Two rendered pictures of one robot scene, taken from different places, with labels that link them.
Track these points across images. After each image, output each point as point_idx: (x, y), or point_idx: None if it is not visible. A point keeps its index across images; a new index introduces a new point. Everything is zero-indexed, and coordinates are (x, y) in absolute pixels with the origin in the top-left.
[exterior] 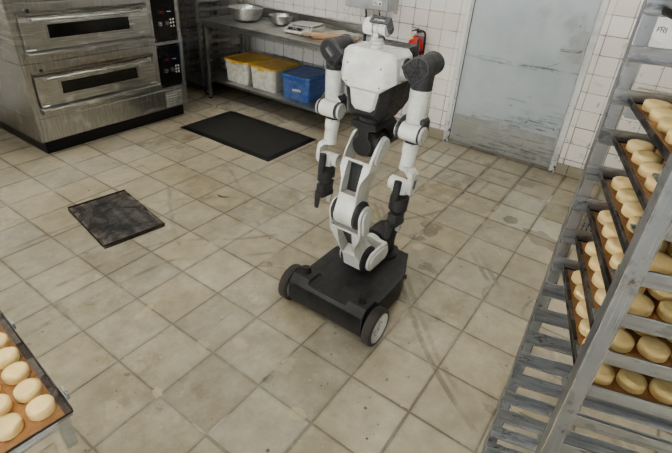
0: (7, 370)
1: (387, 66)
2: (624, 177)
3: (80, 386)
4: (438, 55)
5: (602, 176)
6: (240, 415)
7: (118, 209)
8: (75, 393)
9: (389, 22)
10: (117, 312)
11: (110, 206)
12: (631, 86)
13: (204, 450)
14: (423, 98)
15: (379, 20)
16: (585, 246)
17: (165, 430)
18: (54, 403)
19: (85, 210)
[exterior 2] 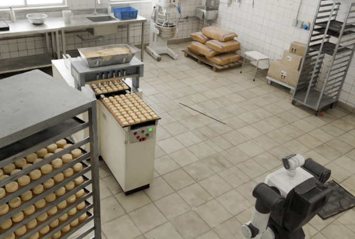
0: (138, 118)
1: (266, 178)
2: (80, 180)
3: (203, 188)
4: (273, 199)
5: (86, 177)
6: (173, 232)
7: (336, 199)
8: (201, 187)
9: (283, 159)
10: (244, 198)
11: (338, 196)
12: (90, 150)
13: (162, 219)
14: (253, 209)
15: (295, 159)
16: (85, 206)
17: (175, 209)
18: (124, 124)
19: (331, 186)
